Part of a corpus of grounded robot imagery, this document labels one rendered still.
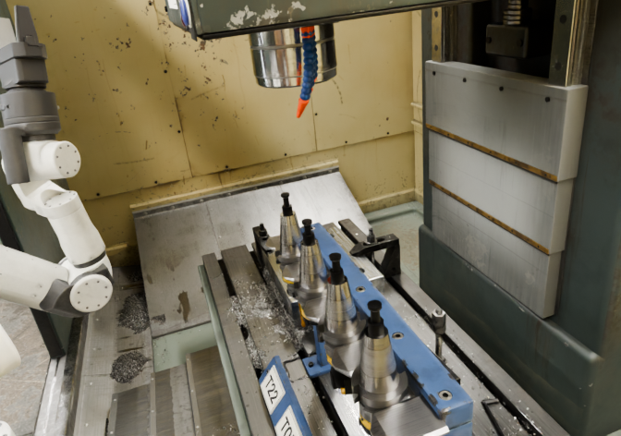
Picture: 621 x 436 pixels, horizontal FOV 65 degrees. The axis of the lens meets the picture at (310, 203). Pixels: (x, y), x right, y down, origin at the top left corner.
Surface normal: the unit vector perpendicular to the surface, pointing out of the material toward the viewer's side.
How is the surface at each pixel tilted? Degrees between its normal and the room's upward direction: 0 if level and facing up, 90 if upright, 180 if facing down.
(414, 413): 0
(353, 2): 90
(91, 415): 17
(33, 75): 80
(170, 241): 24
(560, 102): 90
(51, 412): 0
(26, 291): 90
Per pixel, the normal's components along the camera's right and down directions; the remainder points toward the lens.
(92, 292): 0.62, 0.26
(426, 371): -0.11, -0.91
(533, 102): -0.94, 0.25
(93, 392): 0.18, -0.93
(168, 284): 0.04, -0.68
